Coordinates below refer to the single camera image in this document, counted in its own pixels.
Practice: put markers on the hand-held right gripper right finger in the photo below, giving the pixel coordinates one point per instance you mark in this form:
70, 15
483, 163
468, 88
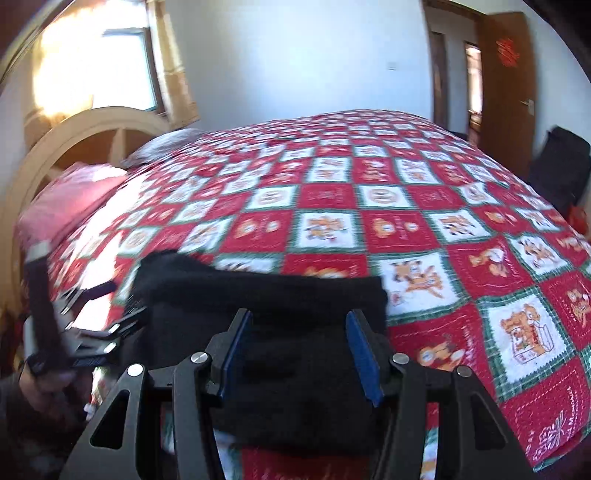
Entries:
364, 360

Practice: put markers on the beige curtain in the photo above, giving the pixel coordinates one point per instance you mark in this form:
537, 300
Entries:
178, 92

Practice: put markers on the wooden bed headboard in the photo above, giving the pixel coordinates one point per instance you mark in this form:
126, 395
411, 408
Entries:
69, 129

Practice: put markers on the grey pillow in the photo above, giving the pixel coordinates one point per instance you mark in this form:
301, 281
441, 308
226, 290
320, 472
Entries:
161, 145

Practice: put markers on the black pants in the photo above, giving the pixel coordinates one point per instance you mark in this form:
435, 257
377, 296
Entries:
300, 314

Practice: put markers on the black bag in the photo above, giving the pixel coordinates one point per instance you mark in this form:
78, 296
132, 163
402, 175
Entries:
561, 170

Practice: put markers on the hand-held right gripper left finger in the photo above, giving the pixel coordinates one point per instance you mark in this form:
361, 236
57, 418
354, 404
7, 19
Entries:
233, 360

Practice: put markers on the wooden door frame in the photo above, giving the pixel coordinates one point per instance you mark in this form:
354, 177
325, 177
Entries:
455, 27

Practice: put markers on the window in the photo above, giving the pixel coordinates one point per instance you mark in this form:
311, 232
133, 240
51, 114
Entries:
124, 69

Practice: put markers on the red checkered printed blanket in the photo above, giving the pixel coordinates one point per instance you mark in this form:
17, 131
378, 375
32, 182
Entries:
369, 194

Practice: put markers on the brown wooden door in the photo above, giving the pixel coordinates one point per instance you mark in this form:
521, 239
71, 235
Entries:
505, 120

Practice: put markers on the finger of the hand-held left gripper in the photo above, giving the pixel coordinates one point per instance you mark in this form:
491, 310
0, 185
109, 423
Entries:
122, 325
90, 295

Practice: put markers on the pink pillow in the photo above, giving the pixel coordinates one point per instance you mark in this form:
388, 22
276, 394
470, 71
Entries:
74, 194

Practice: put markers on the person's left hand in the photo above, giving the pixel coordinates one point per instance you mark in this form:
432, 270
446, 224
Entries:
48, 392

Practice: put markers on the red door ornament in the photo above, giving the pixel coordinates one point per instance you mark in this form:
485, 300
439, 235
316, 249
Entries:
508, 51

